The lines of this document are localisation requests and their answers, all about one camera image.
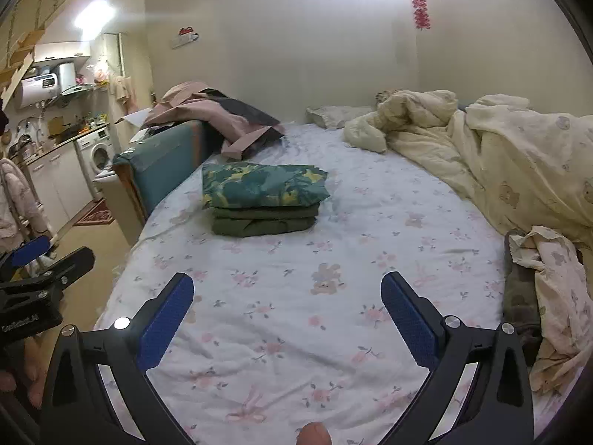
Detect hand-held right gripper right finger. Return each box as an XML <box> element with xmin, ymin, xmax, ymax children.
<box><xmin>377</xmin><ymin>271</ymin><xmax>536</xmax><ymax>445</ymax></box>

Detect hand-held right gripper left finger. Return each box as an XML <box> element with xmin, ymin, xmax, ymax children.
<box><xmin>41</xmin><ymin>271</ymin><xmax>198</xmax><ymax>445</ymax></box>

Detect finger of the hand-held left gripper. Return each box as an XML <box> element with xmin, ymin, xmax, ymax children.
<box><xmin>0</xmin><ymin>235</ymin><xmax>53</xmax><ymax>283</ymax></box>
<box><xmin>0</xmin><ymin>247</ymin><xmax>96</xmax><ymax>305</ymax></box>

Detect green camouflage shorts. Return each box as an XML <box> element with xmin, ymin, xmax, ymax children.
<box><xmin>201</xmin><ymin>162</ymin><xmax>331</xmax><ymax>210</ymax></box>

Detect folded olive green pants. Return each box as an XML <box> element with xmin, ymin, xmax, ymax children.
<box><xmin>212</xmin><ymin>203</ymin><xmax>320</xmax><ymax>238</ymax></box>

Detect person's left hand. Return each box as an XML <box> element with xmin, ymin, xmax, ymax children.
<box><xmin>0</xmin><ymin>335</ymin><xmax>47</xmax><ymax>405</ymax></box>

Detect person's right hand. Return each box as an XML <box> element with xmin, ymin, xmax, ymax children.
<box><xmin>296</xmin><ymin>422</ymin><xmax>334</xmax><ymax>445</ymax></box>

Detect pink padded coat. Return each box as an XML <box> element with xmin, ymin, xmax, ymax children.
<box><xmin>0</xmin><ymin>158</ymin><xmax>49</xmax><ymax>242</ymax></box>

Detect red patterned rug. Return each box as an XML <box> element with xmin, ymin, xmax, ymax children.
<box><xmin>74</xmin><ymin>198</ymin><xmax>116</xmax><ymax>227</ymax></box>

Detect white kitchen base cabinet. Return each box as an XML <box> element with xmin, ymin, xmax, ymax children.
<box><xmin>25</xmin><ymin>141</ymin><xmax>96</xmax><ymax>237</ymax></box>

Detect white side cabinet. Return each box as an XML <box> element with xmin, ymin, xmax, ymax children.
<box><xmin>94</xmin><ymin>169</ymin><xmax>144</xmax><ymax>242</ymax></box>

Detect bed with floral sheet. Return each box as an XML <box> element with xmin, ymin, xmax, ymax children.
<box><xmin>93</xmin><ymin>121</ymin><xmax>593</xmax><ymax>445</ymax></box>

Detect steel cooking pot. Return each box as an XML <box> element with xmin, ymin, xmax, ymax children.
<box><xmin>7</xmin><ymin>133</ymin><xmax>35</xmax><ymax>161</ymax></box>

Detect grey crumpled cloth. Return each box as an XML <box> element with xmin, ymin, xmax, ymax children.
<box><xmin>503</xmin><ymin>229</ymin><xmax>543</xmax><ymax>353</ymax></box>

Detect white washing machine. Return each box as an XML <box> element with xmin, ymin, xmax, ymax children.
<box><xmin>74</xmin><ymin>129</ymin><xmax>114</xmax><ymax>202</ymax></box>

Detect white bear-print cloth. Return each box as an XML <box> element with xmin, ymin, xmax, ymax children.
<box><xmin>508</xmin><ymin>226</ymin><xmax>587</xmax><ymax>395</ymax></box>

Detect teal sofa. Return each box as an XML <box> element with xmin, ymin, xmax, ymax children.
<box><xmin>112</xmin><ymin>119</ymin><xmax>218</xmax><ymax>223</ymax></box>

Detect white paper sheet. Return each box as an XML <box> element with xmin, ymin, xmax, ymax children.
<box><xmin>115</xmin><ymin>109</ymin><xmax>153</xmax><ymax>126</ymax></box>

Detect white water heater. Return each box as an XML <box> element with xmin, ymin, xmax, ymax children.
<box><xmin>19</xmin><ymin>62</ymin><xmax>76</xmax><ymax>111</ymax></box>

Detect glass range hood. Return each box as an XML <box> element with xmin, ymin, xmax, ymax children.
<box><xmin>60</xmin><ymin>82</ymin><xmax>96</xmax><ymax>97</ymax></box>

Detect cream bear-print duvet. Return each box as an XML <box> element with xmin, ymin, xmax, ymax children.
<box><xmin>344</xmin><ymin>90</ymin><xmax>593</xmax><ymax>253</ymax></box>

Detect hanging pink towel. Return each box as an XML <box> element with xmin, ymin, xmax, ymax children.
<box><xmin>113</xmin><ymin>74</ymin><xmax>135</xmax><ymax>103</ymax></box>

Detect wooden staircase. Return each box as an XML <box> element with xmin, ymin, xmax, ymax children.
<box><xmin>0</xmin><ymin>28</ymin><xmax>47</xmax><ymax>103</ymax></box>

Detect pink jacket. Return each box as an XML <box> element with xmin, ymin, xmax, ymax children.
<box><xmin>143</xmin><ymin>81</ymin><xmax>285</xmax><ymax>161</ymax></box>

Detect pale floral pillow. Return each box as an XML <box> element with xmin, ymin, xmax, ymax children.
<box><xmin>306</xmin><ymin>106</ymin><xmax>376</xmax><ymax>129</ymax></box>

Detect dark grey garment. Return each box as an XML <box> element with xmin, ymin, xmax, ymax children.
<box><xmin>208</xmin><ymin>95</ymin><xmax>283</xmax><ymax>142</ymax></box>

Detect ceiling light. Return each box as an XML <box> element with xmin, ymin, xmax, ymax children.
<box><xmin>74</xmin><ymin>0</ymin><xmax>116</xmax><ymax>29</ymax></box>

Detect white wall cabinet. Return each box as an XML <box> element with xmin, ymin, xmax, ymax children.
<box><xmin>33</xmin><ymin>41</ymin><xmax>92</xmax><ymax>63</ymax></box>

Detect red firecracker wall decoration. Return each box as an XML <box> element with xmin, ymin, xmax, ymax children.
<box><xmin>409</xmin><ymin>0</ymin><xmax>431</xmax><ymax>31</ymax></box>

